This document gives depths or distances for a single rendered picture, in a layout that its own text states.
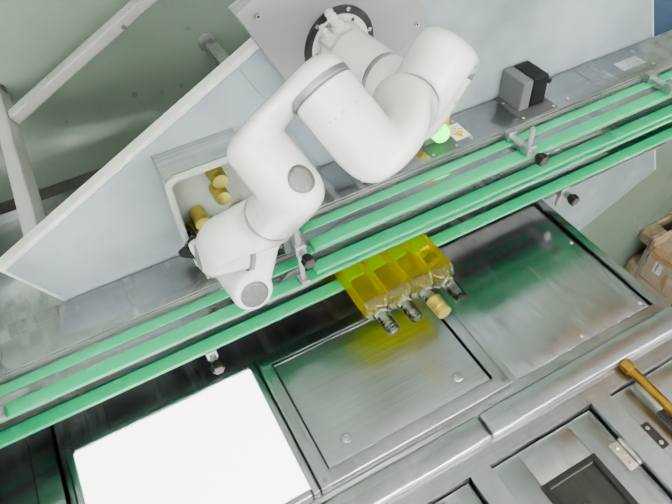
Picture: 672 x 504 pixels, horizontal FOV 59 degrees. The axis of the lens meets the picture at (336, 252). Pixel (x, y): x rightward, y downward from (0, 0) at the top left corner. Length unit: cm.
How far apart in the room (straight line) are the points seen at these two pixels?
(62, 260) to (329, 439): 66
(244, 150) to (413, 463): 76
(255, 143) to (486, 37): 86
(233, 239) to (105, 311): 52
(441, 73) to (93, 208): 73
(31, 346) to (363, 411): 69
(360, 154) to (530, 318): 91
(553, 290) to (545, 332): 13
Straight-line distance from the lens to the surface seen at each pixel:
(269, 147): 75
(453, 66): 88
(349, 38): 115
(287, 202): 75
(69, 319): 137
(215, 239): 91
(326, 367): 137
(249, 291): 102
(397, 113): 75
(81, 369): 131
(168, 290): 133
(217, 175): 121
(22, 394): 133
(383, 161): 71
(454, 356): 139
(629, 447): 141
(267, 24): 113
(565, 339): 151
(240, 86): 121
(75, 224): 128
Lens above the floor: 174
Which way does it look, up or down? 38 degrees down
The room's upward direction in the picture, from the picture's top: 143 degrees clockwise
